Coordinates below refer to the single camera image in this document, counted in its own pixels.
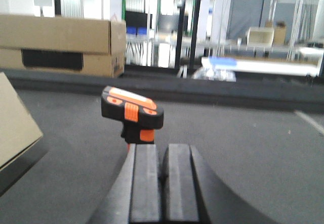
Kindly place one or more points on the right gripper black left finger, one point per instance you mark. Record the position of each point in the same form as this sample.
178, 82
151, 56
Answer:
135, 195

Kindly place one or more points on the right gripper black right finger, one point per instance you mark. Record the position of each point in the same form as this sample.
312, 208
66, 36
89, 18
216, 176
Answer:
193, 193

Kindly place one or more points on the orange black barcode scanner gun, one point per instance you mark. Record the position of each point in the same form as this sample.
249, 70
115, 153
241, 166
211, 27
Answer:
140, 115

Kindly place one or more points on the small brown cardboard package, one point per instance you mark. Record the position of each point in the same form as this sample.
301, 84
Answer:
19, 130

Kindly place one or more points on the large cardboard box with cutout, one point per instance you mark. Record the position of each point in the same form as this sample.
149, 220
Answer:
68, 45

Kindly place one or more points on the white blue background table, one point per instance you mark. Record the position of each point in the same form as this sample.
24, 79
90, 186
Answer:
264, 67

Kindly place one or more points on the dark grey table edge rail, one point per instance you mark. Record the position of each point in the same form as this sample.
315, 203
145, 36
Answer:
275, 95

